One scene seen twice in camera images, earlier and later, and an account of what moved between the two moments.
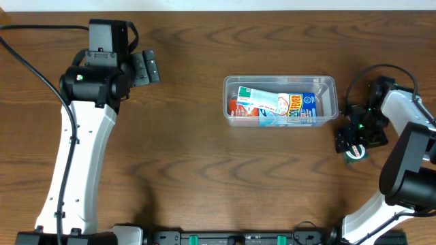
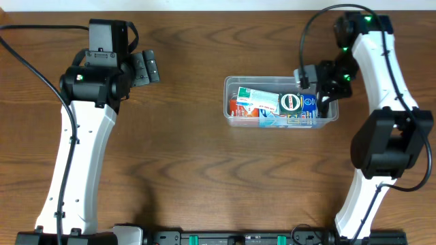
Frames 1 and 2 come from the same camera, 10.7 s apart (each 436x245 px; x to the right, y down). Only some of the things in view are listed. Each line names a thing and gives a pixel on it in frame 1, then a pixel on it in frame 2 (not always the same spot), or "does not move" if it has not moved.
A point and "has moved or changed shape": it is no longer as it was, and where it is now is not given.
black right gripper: x=354 y=137 to x=327 y=90
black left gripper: x=139 y=69 does not move
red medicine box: x=242 y=110 does not move
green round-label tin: x=355 y=154 has moved or changed shape
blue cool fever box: x=294 y=109 does not move
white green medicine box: x=256 y=98 does not move
